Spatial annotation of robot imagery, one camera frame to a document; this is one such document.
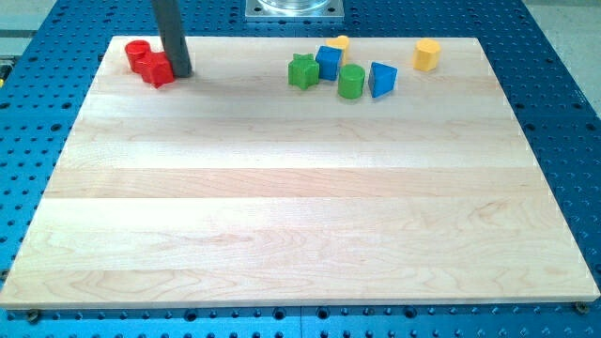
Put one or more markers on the light wooden board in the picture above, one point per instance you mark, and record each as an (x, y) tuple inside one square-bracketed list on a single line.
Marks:
[(234, 188)]

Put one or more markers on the blue cube block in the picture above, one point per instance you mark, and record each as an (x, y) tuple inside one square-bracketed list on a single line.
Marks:
[(329, 61)]

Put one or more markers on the left board corner screw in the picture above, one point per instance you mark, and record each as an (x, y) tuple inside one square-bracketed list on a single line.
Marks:
[(32, 316)]

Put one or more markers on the board corner screw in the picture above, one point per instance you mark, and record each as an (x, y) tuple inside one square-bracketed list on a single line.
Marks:
[(582, 308), (32, 316)]

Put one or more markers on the right board corner screw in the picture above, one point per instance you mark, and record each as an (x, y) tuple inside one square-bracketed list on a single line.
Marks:
[(582, 308)]

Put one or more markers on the green star block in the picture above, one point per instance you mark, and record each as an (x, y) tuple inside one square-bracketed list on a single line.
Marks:
[(303, 71)]

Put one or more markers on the green cylinder block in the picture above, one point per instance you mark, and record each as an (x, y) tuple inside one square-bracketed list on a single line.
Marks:
[(350, 81)]

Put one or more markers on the blue triangle block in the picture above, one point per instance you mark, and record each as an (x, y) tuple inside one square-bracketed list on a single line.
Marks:
[(381, 79)]

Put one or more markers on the yellow heart block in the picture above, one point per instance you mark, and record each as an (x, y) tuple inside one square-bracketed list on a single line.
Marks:
[(341, 43)]

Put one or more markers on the yellow hexagon block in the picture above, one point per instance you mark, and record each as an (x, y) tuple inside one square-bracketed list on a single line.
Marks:
[(426, 54)]

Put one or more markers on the red star block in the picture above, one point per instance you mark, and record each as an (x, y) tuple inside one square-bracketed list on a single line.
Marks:
[(155, 69)]

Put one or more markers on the red cylinder block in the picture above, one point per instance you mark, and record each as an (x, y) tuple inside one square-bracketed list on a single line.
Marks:
[(136, 50)]

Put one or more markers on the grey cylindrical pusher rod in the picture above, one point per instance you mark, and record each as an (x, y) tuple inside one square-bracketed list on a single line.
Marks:
[(170, 26)]

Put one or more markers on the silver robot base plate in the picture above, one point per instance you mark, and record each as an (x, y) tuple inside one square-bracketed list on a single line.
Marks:
[(294, 10)]

